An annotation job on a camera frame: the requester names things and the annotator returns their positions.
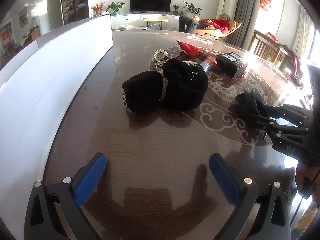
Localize red flowers in vase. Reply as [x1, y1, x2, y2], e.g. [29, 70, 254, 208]
[91, 2, 105, 16]

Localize person's right hand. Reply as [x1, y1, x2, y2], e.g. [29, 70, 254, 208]
[294, 160, 320, 209]

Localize black flat television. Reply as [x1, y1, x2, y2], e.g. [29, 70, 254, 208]
[129, 0, 171, 12]

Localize wooden bench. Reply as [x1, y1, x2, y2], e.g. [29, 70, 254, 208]
[142, 18, 169, 30]

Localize green potted plant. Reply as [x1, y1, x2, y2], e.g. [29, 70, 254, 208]
[106, 1, 125, 15]

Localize leafy floor plant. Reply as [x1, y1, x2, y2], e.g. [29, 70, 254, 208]
[182, 1, 202, 18]

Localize orange lounge chair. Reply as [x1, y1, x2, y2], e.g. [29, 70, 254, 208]
[194, 20, 242, 39]

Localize black velvet pouch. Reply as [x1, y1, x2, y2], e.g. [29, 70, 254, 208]
[121, 58, 209, 114]

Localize wooden dining chair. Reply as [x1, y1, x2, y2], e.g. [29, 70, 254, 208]
[249, 30, 286, 64]

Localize white tv cabinet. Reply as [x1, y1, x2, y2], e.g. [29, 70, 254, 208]
[111, 14, 180, 31]

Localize dark display cabinet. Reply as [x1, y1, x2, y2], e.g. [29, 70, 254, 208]
[61, 0, 89, 25]

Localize person in red top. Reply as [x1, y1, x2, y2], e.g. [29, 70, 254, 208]
[178, 13, 231, 34]

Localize red fabric pouch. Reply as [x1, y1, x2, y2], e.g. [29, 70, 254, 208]
[177, 41, 217, 64]

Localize black printed box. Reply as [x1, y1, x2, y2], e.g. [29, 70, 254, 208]
[216, 53, 248, 79]

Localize black hair claw clip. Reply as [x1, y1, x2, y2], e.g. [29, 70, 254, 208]
[235, 88, 270, 140]

